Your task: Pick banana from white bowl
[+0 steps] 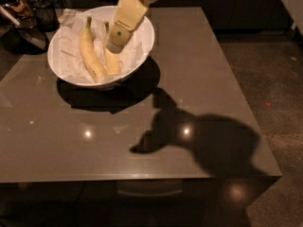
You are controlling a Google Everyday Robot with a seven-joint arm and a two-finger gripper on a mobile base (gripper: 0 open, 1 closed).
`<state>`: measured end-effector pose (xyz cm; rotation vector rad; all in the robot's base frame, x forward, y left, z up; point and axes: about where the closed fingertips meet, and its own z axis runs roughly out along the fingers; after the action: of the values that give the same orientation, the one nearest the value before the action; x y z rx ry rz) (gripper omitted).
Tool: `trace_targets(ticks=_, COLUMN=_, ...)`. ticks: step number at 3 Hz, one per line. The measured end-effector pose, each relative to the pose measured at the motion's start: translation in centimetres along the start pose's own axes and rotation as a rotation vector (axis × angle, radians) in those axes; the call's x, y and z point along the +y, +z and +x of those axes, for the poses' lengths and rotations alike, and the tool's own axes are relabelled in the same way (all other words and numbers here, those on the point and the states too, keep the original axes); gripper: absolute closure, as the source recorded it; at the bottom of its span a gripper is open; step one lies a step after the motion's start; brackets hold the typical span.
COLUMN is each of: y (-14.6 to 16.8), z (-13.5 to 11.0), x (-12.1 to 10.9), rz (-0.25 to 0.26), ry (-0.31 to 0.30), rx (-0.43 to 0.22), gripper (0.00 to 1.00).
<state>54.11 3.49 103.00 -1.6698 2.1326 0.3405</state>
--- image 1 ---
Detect white bowl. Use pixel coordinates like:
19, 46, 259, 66
46, 5, 156, 91

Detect white crumpled paper liner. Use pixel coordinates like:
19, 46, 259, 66
57, 8, 144, 84

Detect yellow banana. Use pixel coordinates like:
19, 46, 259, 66
103, 21, 121, 76
79, 16, 107, 83

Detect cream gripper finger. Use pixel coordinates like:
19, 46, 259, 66
106, 0, 149, 54

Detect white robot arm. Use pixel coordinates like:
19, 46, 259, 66
106, 0, 158, 54

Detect dark kitchen appliance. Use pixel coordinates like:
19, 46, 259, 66
0, 0, 49, 55

